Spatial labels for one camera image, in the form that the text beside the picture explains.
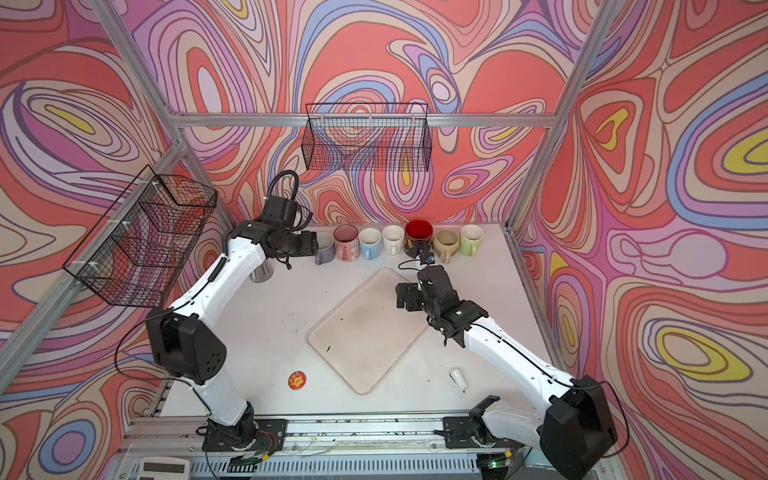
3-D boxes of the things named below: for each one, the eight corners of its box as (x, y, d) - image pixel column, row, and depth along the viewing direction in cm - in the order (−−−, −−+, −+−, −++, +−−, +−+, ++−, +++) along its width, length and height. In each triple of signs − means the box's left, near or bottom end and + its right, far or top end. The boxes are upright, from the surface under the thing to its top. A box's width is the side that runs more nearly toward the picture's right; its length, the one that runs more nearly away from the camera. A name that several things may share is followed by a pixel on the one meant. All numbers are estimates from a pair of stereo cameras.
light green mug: (455, 260, 110) (459, 245, 103) (459, 237, 117) (463, 222, 111) (475, 264, 109) (481, 249, 102) (478, 241, 116) (484, 226, 109)
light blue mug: (359, 268, 108) (357, 251, 101) (361, 244, 115) (359, 227, 108) (381, 268, 108) (380, 251, 101) (381, 244, 115) (381, 227, 108)
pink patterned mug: (336, 269, 108) (331, 249, 99) (339, 244, 116) (335, 224, 107) (359, 269, 108) (356, 249, 99) (361, 244, 116) (358, 224, 107)
